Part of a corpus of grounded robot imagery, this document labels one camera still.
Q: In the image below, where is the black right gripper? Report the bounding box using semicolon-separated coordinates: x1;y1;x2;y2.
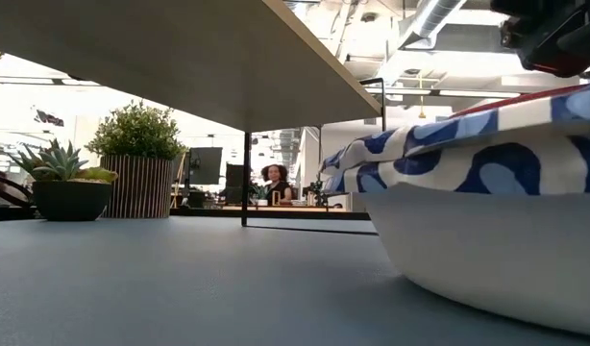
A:
489;0;590;79

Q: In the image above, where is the red bowl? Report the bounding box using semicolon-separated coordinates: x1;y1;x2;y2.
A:
448;82;590;120

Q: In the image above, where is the white bowl with blue pattern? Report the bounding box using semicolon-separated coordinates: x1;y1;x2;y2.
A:
319;82;590;337

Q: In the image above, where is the wooden background table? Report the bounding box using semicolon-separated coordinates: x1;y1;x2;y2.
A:
222;205;347;213

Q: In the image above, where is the person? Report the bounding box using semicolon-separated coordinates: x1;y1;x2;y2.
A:
259;163;294;203

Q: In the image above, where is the black monitor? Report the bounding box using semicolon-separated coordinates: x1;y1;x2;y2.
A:
225;163;246;203
187;146;224;186

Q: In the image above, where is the leafy plant in striped pot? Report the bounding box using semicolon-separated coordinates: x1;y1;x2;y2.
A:
85;99;188;220

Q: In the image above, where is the blue table mat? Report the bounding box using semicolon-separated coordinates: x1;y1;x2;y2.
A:
0;215;590;346

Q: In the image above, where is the succulent in black pot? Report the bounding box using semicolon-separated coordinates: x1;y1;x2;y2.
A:
6;137;119;222

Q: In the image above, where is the silver ceiling duct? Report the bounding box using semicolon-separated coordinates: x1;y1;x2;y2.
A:
398;0;469;49

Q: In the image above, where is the black aluminium table frame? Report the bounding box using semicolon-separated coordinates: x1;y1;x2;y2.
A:
0;206;373;222

